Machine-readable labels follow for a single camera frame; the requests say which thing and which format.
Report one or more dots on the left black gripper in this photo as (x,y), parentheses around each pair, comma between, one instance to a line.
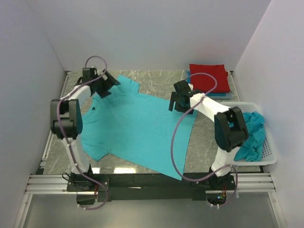
(109,83)

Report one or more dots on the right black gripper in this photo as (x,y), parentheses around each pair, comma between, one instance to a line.
(175,98)

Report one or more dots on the light blue t-shirt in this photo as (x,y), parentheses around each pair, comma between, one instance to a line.
(136,127)

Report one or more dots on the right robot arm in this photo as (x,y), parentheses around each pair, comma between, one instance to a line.
(230,129)

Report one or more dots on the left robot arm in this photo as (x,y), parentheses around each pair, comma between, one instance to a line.
(66,119)

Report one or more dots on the red folded t-shirt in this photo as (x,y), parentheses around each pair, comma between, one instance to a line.
(204,83)

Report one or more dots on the grey-blue folded t-shirt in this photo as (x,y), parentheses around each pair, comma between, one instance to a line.
(228,96)

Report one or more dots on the teal t-shirt in basket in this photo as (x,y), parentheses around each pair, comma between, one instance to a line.
(252,149)

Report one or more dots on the black base beam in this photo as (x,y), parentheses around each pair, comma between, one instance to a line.
(143,187)

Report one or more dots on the white plastic basket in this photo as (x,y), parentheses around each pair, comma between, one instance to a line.
(269,156)

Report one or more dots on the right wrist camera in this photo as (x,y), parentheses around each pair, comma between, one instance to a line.
(191,86)

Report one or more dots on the aluminium rail frame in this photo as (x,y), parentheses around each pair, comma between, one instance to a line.
(200,155)

